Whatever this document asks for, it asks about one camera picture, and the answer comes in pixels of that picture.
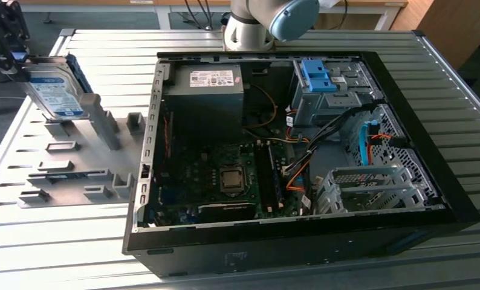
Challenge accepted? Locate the hard disk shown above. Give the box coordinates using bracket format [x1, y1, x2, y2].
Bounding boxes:
[10, 53, 95, 122]

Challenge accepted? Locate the orange wire with black plug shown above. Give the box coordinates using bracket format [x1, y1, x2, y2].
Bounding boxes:
[366, 134, 410, 166]

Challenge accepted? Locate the silver disk bay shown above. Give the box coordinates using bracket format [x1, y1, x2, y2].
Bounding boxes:
[314, 164, 427, 214]

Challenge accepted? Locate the grey parts rack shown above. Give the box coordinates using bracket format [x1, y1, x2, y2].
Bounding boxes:
[17, 92, 147, 209]

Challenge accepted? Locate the slim dark RAM stick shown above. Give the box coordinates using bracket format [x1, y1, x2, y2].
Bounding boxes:
[45, 171, 91, 182]

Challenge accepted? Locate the grey power supply unit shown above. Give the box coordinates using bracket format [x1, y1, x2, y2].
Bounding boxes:
[167, 62, 247, 143]

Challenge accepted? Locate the green motherboard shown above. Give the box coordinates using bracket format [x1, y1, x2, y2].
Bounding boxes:
[153, 140, 304, 226]

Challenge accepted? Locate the silver CPU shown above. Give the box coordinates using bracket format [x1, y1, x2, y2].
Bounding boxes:
[222, 169, 244, 187]

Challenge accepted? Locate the CPU socket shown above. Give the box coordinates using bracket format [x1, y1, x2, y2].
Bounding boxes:
[216, 162, 251, 199]

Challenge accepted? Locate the blue drive latch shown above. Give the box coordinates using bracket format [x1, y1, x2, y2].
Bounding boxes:
[299, 59, 338, 93]

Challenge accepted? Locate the black graphics card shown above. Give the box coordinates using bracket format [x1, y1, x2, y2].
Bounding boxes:
[196, 201, 259, 224]

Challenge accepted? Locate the black RAM stick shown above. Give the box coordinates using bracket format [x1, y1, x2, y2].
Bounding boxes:
[266, 140, 286, 209]

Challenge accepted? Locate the grey metal drive cage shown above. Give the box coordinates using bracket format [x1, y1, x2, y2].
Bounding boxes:
[290, 59, 385, 127]

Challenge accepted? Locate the black open PC case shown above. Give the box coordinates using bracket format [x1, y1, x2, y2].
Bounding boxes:
[121, 50, 480, 278]

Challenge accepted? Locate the wooden cabinet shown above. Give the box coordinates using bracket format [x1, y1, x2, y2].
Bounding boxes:
[391, 0, 480, 70]

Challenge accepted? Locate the red wire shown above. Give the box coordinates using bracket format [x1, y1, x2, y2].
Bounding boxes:
[163, 112, 175, 158]

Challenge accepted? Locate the thin yellow wire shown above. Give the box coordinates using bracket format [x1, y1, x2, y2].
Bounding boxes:
[242, 84, 279, 131]

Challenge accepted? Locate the multicolour wire bundle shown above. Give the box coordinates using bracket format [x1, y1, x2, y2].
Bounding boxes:
[243, 128, 311, 145]

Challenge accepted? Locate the black cable bundle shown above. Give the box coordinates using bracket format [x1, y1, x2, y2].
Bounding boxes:
[303, 104, 377, 158]

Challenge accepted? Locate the orange flat wire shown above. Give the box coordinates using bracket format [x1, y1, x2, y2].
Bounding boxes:
[282, 164, 310, 193]

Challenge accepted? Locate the wooden desk white frame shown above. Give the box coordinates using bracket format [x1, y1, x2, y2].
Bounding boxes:
[18, 0, 410, 31]

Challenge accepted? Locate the blue wire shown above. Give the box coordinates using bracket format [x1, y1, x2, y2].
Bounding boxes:
[358, 120, 381, 167]

